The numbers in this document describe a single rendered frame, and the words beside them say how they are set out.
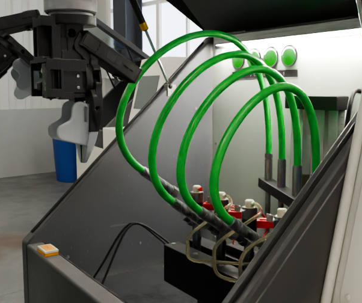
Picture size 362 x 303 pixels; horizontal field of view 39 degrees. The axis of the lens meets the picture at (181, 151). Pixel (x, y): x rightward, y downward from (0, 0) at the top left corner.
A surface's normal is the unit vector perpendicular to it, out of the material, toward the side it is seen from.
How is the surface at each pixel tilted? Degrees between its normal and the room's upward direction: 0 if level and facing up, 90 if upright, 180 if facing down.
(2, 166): 90
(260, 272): 43
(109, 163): 90
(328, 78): 90
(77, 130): 93
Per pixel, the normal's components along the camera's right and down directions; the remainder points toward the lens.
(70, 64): 0.56, 0.11
